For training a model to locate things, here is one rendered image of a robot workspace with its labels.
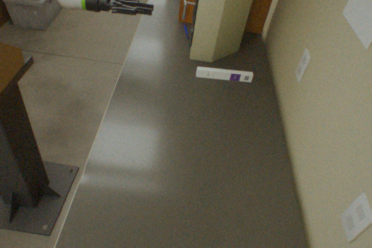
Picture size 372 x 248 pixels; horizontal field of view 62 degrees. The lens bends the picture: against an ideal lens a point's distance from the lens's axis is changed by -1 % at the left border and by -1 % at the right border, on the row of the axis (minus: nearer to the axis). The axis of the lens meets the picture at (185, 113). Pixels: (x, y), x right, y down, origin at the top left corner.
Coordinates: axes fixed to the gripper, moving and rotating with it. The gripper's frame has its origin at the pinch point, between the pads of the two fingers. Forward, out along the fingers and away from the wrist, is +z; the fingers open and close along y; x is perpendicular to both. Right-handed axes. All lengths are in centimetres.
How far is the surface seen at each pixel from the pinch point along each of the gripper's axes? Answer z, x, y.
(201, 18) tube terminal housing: 25.5, -1.8, -4.5
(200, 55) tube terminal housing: 28.1, 17.2, -4.5
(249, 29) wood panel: 56, 18, 33
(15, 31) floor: -156, 115, 141
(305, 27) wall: 66, -11, -17
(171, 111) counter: 19, 20, -43
